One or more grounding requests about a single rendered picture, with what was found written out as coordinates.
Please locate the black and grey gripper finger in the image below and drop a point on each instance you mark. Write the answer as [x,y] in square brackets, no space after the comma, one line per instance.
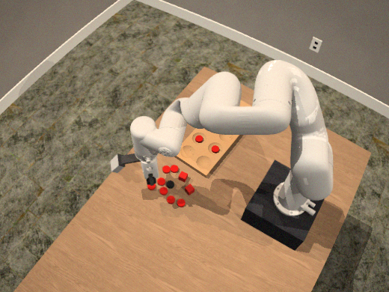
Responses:
[151,181]

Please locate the red cube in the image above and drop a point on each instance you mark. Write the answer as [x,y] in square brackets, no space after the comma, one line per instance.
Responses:
[183,176]
[189,189]

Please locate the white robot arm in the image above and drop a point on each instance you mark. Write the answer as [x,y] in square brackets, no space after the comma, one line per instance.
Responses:
[311,156]

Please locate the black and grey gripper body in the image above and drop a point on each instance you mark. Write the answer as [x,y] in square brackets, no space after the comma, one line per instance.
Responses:
[151,168]

